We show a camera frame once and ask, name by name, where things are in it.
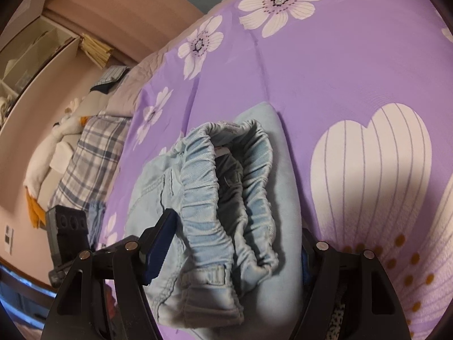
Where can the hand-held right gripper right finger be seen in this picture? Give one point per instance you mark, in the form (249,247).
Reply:
(307,269)

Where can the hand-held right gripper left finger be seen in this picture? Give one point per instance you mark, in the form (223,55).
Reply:
(157,251)

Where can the light blue pants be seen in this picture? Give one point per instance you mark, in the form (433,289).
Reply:
(198,184)

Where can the folded blue jeans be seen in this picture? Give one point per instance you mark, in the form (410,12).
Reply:
(96,223)

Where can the spotted black white cloth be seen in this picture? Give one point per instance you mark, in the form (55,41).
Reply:
(335,318)

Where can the plaid pillow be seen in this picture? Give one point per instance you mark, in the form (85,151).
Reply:
(92,163)

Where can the white goose plush toy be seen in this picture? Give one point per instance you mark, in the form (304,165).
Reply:
(46,156)

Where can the grey quilt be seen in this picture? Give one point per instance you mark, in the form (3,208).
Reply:
(127,88)

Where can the striped dark cloth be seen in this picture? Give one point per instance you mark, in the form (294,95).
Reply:
(111,78)

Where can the white open shelf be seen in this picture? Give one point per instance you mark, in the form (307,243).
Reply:
(32,60)

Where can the yellow bamboo mat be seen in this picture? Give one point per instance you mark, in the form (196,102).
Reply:
(95,49)

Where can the purple floral bed sheet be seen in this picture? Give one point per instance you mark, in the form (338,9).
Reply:
(354,60)

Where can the white wall switch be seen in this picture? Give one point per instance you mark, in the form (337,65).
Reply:
(8,239)

